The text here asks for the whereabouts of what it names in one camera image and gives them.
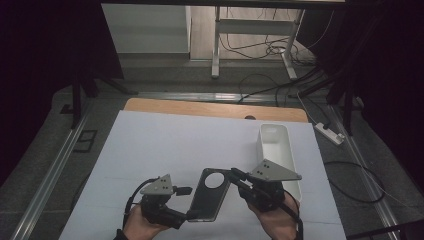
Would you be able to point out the white paper sheet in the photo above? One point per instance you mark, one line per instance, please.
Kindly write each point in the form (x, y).
(160, 146)

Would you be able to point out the dark curtain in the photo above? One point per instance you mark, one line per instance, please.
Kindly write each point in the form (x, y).
(390, 83)
(36, 66)

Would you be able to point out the white plastic bin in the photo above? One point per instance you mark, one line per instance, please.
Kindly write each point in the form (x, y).
(277, 146)

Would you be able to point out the metal floor rail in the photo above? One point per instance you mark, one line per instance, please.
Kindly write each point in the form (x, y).
(366, 173)
(46, 180)
(200, 96)

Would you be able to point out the person's right hand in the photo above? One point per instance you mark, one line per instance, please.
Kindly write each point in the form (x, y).
(276, 221)

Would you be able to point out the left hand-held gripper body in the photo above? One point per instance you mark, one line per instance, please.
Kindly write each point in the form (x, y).
(157, 203)

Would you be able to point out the person's left hand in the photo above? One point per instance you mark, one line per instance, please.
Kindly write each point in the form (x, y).
(141, 226)

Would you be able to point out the black stand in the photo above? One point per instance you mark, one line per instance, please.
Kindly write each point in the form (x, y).
(77, 100)
(348, 113)

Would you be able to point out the white power strip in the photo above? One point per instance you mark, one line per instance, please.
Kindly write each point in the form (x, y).
(329, 133)

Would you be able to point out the white desk frame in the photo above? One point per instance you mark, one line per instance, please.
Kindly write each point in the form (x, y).
(255, 27)

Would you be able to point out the black table grommet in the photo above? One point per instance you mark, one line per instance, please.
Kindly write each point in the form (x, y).
(250, 117)

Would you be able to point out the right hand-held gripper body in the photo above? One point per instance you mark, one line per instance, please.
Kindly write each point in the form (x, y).
(266, 186)

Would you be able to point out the dark phone case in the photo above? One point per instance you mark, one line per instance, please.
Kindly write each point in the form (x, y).
(209, 200)

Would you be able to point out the black bar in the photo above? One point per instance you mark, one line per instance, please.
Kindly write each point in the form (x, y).
(393, 230)

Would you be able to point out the white cabinet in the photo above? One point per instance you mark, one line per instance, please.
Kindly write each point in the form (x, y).
(146, 30)

